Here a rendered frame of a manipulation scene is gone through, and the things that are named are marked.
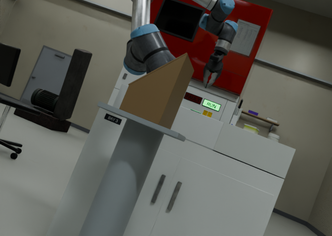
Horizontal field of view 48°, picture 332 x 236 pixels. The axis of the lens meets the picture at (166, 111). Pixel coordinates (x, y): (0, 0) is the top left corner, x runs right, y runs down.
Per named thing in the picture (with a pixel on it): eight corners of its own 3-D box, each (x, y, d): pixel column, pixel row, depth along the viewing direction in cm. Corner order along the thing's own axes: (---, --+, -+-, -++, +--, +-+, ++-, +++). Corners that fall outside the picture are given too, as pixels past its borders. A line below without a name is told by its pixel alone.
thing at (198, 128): (116, 111, 198) (126, 87, 198) (213, 150, 187) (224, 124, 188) (110, 108, 188) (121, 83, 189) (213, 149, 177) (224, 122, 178)
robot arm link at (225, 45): (231, 42, 186) (216, 37, 187) (228, 51, 185) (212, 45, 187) (231, 47, 193) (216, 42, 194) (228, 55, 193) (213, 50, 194)
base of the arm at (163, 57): (178, 62, 141) (166, 40, 143) (144, 81, 144) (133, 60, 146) (186, 70, 156) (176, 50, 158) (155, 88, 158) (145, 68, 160)
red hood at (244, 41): (148, 77, 326) (174, 15, 330) (236, 111, 310) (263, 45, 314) (125, 52, 252) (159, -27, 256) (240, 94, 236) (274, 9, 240)
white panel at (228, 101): (106, 108, 257) (128, 56, 260) (217, 153, 241) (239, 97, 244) (104, 108, 254) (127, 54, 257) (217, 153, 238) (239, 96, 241)
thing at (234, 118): (227, 129, 210) (235, 107, 211) (233, 131, 210) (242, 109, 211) (227, 128, 204) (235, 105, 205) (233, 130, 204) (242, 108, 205)
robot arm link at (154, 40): (147, 50, 144) (133, 21, 147) (137, 67, 155) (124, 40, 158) (173, 44, 150) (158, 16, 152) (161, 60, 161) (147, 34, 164)
